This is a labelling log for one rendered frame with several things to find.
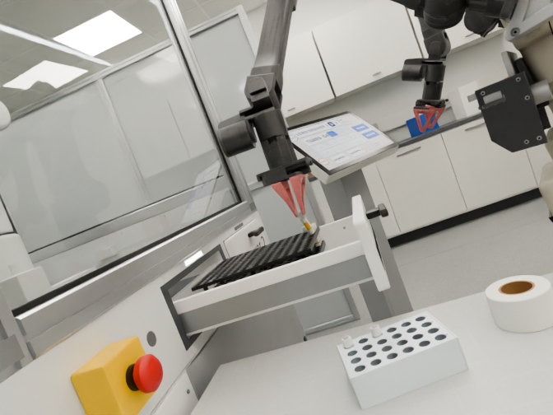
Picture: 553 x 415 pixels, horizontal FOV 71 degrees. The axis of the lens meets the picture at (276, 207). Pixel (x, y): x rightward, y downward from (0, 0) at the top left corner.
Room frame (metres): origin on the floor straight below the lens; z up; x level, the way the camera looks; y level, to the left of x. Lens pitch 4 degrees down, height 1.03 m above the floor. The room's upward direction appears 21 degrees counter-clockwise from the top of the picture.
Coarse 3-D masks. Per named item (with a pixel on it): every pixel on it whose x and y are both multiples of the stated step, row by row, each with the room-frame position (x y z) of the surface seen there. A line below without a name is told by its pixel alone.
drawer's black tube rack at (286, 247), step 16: (288, 240) 0.77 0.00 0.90; (304, 240) 0.70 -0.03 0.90; (240, 256) 0.80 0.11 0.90; (256, 256) 0.73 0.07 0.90; (272, 256) 0.67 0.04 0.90; (288, 256) 0.63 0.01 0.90; (304, 256) 0.63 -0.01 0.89; (224, 272) 0.70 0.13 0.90; (240, 272) 0.65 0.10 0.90; (256, 272) 0.73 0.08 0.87; (192, 288) 0.67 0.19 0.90
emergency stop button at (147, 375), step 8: (144, 360) 0.42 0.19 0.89; (152, 360) 0.42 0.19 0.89; (136, 368) 0.41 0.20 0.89; (144, 368) 0.41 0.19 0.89; (152, 368) 0.42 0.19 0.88; (160, 368) 0.43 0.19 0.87; (136, 376) 0.40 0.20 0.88; (144, 376) 0.40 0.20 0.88; (152, 376) 0.41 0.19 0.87; (160, 376) 0.42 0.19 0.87; (136, 384) 0.40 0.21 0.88; (144, 384) 0.40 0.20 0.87; (152, 384) 0.41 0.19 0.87; (144, 392) 0.41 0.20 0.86
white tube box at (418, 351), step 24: (360, 336) 0.48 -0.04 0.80; (384, 336) 0.46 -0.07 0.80; (408, 336) 0.44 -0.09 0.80; (432, 336) 0.42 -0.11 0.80; (456, 336) 0.40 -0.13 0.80; (360, 360) 0.44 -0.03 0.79; (384, 360) 0.41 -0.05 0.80; (408, 360) 0.40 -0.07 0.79; (432, 360) 0.40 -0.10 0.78; (456, 360) 0.40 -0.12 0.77; (360, 384) 0.40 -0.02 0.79; (384, 384) 0.40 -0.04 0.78; (408, 384) 0.40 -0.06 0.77
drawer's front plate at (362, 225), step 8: (352, 200) 0.78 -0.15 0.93; (360, 200) 0.73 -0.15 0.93; (352, 208) 0.67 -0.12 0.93; (360, 208) 0.63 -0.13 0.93; (360, 216) 0.57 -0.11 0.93; (360, 224) 0.54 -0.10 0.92; (368, 224) 0.60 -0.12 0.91; (360, 232) 0.54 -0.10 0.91; (368, 232) 0.54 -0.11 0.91; (360, 240) 0.54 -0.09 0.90; (368, 240) 0.54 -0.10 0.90; (368, 248) 0.54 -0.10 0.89; (376, 248) 0.57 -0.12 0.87; (368, 256) 0.54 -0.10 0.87; (376, 256) 0.54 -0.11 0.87; (376, 264) 0.54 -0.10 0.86; (376, 272) 0.54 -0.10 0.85; (384, 272) 0.54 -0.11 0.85; (376, 280) 0.54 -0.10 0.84; (384, 280) 0.54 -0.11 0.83; (384, 288) 0.54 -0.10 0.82
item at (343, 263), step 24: (336, 240) 0.81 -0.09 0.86; (216, 264) 0.87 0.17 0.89; (288, 264) 0.59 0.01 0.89; (312, 264) 0.58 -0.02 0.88; (336, 264) 0.57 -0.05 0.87; (360, 264) 0.56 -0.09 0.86; (216, 288) 0.62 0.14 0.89; (240, 288) 0.61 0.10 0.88; (264, 288) 0.60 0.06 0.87; (288, 288) 0.59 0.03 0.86; (312, 288) 0.58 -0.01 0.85; (336, 288) 0.58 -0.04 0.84; (192, 312) 0.63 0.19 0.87; (216, 312) 0.62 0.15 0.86; (240, 312) 0.61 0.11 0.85; (264, 312) 0.60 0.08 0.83
